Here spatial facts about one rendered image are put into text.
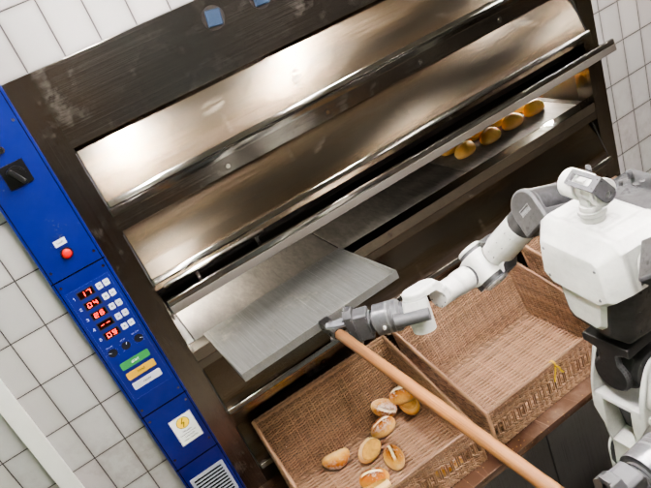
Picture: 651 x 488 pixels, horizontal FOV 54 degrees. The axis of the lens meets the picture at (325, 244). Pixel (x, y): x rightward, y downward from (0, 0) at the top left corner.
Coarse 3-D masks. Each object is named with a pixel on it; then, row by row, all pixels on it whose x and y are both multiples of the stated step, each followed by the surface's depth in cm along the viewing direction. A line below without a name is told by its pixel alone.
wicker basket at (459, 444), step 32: (384, 352) 228; (320, 384) 220; (352, 384) 224; (384, 384) 228; (288, 416) 217; (320, 416) 220; (352, 416) 225; (416, 416) 225; (320, 448) 221; (352, 448) 223; (384, 448) 218; (416, 448) 213; (448, 448) 190; (480, 448) 197; (288, 480) 200; (320, 480) 216; (352, 480) 211; (416, 480) 189; (448, 480) 195
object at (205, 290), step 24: (552, 72) 232; (576, 72) 223; (504, 96) 232; (528, 96) 216; (456, 144) 207; (384, 168) 213; (408, 168) 201; (336, 192) 213; (336, 216) 193; (264, 240) 197; (288, 240) 188; (216, 264) 197; (216, 288) 181
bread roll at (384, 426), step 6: (378, 420) 222; (384, 420) 221; (390, 420) 222; (372, 426) 222; (378, 426) 220; (384, 426) 220; (390, 426) 221; (372, 432) 221; (378, 432) 220; (384, 432) 220; (390, 432) 222; (378, 438) 221
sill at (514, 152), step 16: (576, 112) 249; (592, 112) 252; (544, 128) 247; (560, 128) 247; (512, 144) 245; (528, 144) 241; (496, 160) 238; (512, 160) 240; (464, 176) 236; (480, 176) 235; (448, 192) 230; (464, 192) 233; (416, 208) 228; (432, 208) 228; (384, 224) 227; (400, 224) 224; (416, 224) 227; (368, 240) 221; (384, 240) 222; (192, 352) 200; (208, 352) 202
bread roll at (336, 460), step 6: (336, 450) 216; (342, 450) 216; (348, 450) 217; (330, 456) 215; (336, 456) 214; (342, 456) 215; (348, 456) 216; (324, 462) 215; (330, 462) 214; (336, 462) 214; (342, 462) 215; (330, 468) 215; (336, 468) 215
